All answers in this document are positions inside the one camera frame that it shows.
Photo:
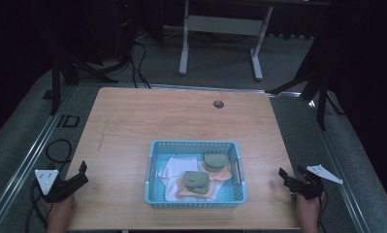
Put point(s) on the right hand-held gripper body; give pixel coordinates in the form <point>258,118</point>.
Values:
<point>310,186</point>

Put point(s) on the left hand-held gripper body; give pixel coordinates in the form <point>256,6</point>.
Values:
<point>53,189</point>

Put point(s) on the person's left hand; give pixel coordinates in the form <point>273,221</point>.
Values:
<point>60,215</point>

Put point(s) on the person's right hand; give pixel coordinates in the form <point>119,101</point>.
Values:
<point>308,213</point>

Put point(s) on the orange felt slice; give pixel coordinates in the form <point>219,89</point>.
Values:
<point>183,191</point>
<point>225,175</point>

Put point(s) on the green felt slice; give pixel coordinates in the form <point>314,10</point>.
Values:
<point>215,160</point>
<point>196,178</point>
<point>202,190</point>

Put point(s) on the light blue plastic basket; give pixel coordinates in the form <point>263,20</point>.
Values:
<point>155,194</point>

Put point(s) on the black tripod stand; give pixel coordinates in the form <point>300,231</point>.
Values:
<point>322,97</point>
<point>56,84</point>

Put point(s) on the dark computer tower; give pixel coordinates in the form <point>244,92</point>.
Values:
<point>126,29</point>

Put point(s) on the aluminium floor rail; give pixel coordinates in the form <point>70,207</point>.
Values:
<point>339,181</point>
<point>29,158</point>
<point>213,88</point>

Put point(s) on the white desk frame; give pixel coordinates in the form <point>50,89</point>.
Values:
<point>225,25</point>

